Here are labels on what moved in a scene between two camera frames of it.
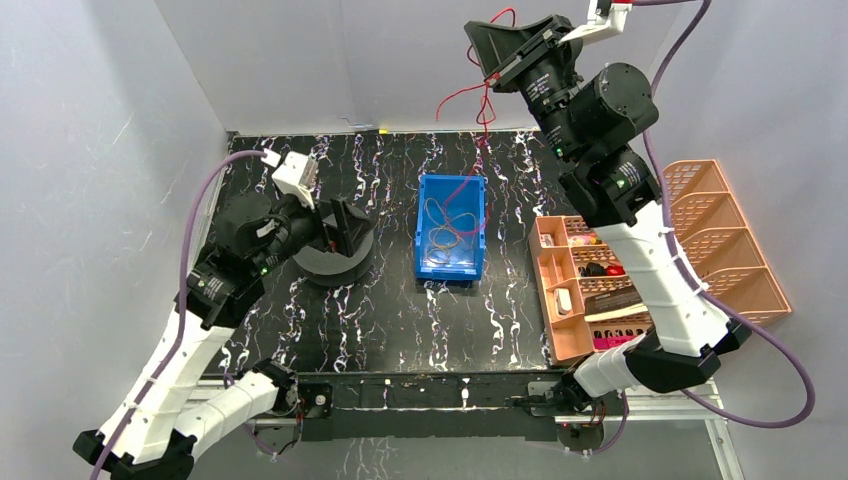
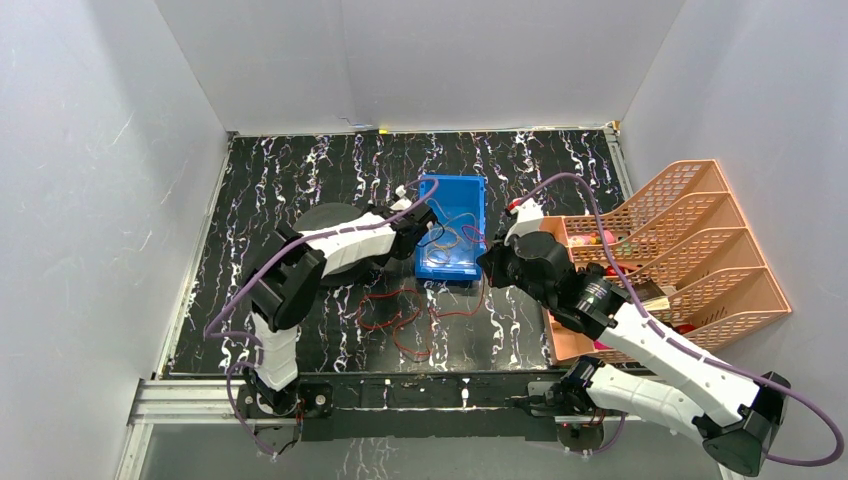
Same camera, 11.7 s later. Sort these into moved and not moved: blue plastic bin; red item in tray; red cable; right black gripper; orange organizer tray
Moved: red cable; right black gripper
Not moved: orange organizer tray; blue plastic bin; red item in tray
